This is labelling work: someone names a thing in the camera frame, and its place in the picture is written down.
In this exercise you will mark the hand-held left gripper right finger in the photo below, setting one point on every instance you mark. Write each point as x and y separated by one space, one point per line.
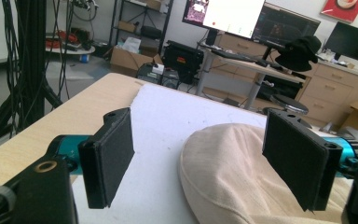
295 158

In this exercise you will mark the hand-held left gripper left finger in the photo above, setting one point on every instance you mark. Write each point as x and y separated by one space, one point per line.
112 161

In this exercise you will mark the beige cloth hat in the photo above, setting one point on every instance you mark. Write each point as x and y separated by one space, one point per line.
239 177

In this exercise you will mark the round black stool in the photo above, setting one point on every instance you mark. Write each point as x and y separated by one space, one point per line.
289 104

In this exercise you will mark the white sheet mat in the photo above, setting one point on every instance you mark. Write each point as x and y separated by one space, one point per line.
164 137

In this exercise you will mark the wooden drawer cabinet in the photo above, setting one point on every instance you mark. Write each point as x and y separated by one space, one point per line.
332 87

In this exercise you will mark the standing desk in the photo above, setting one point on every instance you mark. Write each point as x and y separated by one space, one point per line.
248 67

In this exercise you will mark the open cardboard box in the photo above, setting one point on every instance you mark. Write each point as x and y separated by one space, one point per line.
129 59

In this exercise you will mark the black bucket hat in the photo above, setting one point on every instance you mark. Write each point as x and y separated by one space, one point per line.
298 53

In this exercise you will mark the black keyboard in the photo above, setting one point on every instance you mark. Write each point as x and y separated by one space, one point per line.
234 56

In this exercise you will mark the round white table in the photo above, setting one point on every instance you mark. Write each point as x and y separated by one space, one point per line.
70 46

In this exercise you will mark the black equipment case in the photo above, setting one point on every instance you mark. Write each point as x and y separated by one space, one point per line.
182 60

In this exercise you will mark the black metal stand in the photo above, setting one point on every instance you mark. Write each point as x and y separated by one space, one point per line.
31 59

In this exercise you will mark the black monitor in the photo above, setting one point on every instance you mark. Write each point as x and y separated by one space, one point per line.
351 40

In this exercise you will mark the dark curved monitor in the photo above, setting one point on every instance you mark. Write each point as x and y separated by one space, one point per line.
286 26

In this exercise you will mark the black metal shelf rack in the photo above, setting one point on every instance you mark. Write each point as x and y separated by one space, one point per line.
140 25

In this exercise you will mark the red framed poster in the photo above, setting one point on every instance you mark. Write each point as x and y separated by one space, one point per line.
343 8

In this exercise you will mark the large bright monitor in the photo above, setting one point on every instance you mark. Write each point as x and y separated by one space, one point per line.
230 14

